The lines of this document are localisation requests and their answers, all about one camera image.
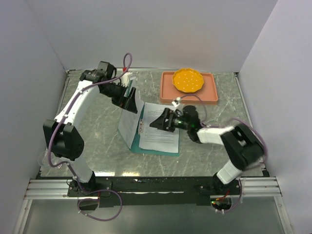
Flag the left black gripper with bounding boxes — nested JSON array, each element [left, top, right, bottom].
[[101, 83, 138, 114]]

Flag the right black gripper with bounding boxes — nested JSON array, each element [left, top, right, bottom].
[[150, 107, 191, 133]]

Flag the printed paper sheet top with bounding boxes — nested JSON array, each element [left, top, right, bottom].
[[117, 91, 145, 149]]

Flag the teal file folder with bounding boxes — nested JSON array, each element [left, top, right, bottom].
[[129, 85, 179, 156]]

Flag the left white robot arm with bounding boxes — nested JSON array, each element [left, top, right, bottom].
[[43, 61, 138, 196]]

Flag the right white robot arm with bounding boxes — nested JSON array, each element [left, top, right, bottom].
[[149, 105, 267, 195]]

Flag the silver folder clip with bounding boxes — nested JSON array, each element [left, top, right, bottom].
[[137, 119, 144, 135]]

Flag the orange dotted plate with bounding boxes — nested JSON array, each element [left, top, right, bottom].
[[172, 68, 204, 94]]

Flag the pink rectangular tray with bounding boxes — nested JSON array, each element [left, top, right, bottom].
[[159, 68, 218, 105]]

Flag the clear glass cup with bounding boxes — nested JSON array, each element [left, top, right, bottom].
[[38, 151, 63, 170]]

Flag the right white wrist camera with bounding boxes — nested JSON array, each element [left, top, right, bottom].
[[172, 97, 182, 110]]

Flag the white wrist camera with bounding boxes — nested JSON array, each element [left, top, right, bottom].
[[172, 97, 182, 110], [120, 70, 137, 91]]

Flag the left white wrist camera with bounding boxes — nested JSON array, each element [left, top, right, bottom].
[[120, 70, 137, 91]]

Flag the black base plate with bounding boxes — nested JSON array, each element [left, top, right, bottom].
[[67, 176, 240, 208]]

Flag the aluminium frame rail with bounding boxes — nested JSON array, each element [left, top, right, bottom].
[[24, 176, 282, 200]]

